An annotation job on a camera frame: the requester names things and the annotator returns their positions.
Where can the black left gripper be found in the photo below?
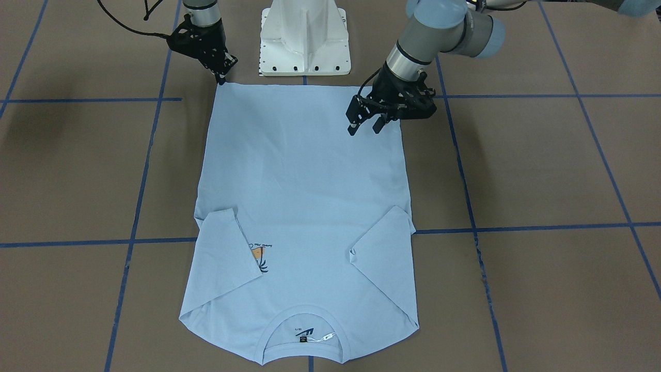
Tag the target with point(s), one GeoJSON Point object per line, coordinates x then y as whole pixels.
{"type": "Point", "coordinates": [388, 87]}

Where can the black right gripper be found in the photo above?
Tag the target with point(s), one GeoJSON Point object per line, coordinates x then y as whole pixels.
{"type": "Point", "coordinates": [213, 42]}

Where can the light blue t-shirt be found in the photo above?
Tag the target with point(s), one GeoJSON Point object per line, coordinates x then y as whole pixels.
{"type": "Point", "coordinates": [304, 246]}

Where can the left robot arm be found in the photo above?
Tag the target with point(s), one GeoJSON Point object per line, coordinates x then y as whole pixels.
{"type": "Point", "coordinates": [495, 56]}

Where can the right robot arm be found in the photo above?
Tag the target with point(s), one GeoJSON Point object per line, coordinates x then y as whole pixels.
{"type": "Point", "coordinates": [202, 13]}

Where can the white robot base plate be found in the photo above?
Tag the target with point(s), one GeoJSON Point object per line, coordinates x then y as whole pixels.
{"type": "Point", "coordinates": [300, 38]}

